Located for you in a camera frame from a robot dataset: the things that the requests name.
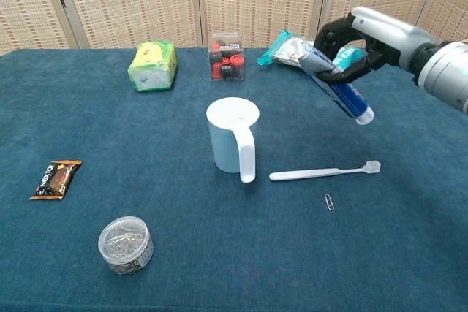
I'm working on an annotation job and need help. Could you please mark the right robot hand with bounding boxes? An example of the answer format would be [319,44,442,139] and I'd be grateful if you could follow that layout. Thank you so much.
[314,7,439,85]

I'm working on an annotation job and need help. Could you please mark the clear jar of paper clips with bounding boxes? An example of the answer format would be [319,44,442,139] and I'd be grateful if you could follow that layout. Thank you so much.
[97,216,154,275]

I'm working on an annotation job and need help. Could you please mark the white cup with handle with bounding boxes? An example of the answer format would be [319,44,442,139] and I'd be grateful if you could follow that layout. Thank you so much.
[205,96,260,183]

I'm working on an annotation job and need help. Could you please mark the teal snack bag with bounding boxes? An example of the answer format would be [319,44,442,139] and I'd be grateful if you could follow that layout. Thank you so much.
[257,29,369,72]

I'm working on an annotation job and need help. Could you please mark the clear box red black caps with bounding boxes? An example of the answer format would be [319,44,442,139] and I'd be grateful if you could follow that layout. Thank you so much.
[208,32,246,82]

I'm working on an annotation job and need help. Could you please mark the white toothbrush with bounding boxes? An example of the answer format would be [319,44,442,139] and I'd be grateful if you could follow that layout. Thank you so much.
[268,160,381,183]

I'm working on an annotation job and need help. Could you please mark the blue table cover cloth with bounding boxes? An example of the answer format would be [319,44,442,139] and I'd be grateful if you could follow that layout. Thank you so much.
[0,47,468,312]

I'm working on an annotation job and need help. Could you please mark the blue white toothpaste tube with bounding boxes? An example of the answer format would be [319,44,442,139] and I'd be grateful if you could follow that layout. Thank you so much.
[298,42,375,126]

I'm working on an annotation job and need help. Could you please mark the orange black chocolate bar wrapper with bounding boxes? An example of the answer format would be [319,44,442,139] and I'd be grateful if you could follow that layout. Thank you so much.
[29,159,83,200]

